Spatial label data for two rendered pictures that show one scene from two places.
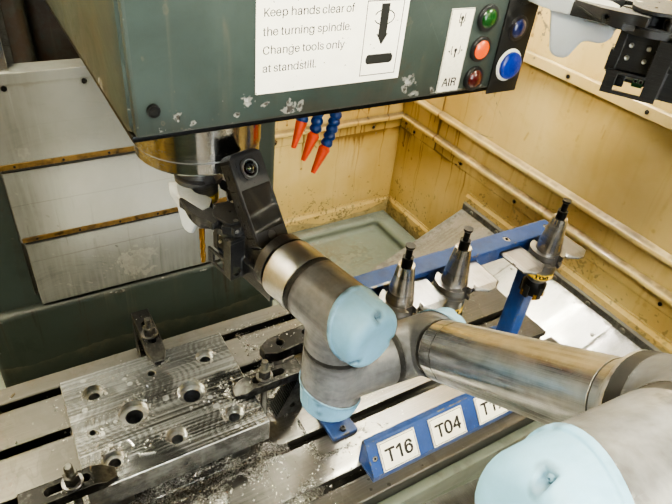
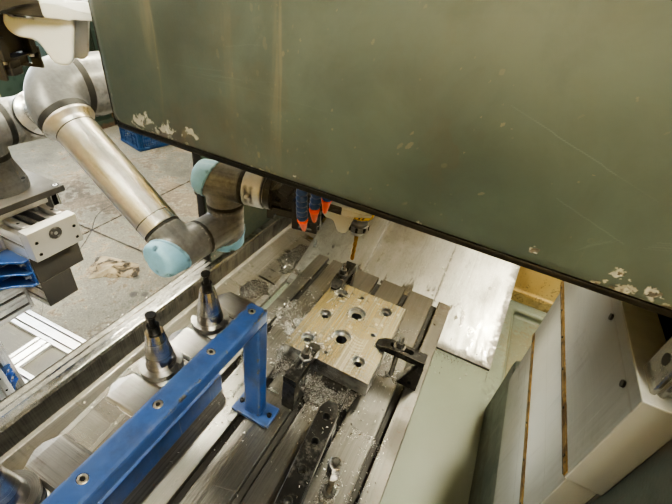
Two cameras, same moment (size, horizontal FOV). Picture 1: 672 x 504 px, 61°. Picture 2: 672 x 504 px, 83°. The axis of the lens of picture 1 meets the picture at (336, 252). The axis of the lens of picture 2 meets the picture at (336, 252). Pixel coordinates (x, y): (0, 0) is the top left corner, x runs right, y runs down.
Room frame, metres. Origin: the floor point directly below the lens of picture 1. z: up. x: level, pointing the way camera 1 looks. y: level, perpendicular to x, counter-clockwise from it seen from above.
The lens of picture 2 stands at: (1.17, -0.20, 1.74)
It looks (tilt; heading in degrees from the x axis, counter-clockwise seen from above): 36 degrees down; 146
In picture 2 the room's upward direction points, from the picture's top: 8 degrees clockwise
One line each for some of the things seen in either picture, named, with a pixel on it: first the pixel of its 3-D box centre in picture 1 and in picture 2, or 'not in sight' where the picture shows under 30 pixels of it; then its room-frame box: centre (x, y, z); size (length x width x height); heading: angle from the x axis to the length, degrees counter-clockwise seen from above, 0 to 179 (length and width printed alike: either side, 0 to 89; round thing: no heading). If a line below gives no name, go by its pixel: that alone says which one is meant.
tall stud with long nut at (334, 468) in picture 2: not in sight; (332, 477); (0.92, 0.04, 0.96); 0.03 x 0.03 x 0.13
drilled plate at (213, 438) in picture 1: (164, 410); (348, 330); (0.61, 0.26, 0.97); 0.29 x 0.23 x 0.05; 124
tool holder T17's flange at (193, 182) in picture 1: (198, 168); not in sight; (0.66, 0.19, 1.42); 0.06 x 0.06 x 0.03
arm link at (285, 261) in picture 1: (297, 273); (258, 189); (0.52, 0.04, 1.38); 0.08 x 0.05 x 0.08; 136
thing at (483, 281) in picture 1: (477, 277); (132, 393); (0.77, -0.24, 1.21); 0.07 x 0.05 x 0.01; 34
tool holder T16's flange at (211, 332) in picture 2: (398, 304); (210, 322); (0.68, -0.11, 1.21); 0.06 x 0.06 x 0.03
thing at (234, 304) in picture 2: not in sight; (230, 304); (0.64, -0.06, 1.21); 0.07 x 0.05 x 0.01; 34
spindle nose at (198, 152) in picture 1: (195, 103); not in sight; (0.66, 0.19, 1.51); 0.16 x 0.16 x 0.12
